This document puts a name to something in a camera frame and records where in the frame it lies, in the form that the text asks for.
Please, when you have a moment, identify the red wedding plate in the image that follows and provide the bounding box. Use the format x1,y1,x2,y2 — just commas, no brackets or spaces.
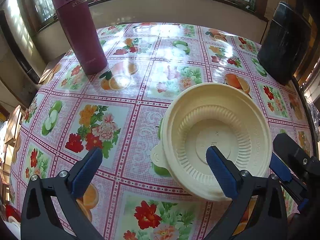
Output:
5,204,21,223

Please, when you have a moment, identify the white tower air conditioner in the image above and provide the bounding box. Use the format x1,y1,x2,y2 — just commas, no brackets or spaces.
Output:
1,0,46,84

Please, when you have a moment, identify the maroon thermos bottle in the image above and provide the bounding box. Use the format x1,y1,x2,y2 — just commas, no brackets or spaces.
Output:
52,0,107,75

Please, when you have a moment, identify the floral fruit tablecloth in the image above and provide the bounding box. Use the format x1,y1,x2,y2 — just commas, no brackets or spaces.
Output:
8,22,313,239

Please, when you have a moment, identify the dark wooden stool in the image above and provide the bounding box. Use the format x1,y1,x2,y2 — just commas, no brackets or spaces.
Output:
39,59,61,85

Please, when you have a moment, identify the black cylindrical container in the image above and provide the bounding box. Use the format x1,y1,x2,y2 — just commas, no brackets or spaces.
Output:
257,2,311,85

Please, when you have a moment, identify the light wooden stool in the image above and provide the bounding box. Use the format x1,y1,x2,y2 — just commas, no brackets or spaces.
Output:
4,105,22,145

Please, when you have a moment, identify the large cream plastic bowl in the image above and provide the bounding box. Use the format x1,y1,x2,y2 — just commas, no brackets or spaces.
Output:
151,83,272,201

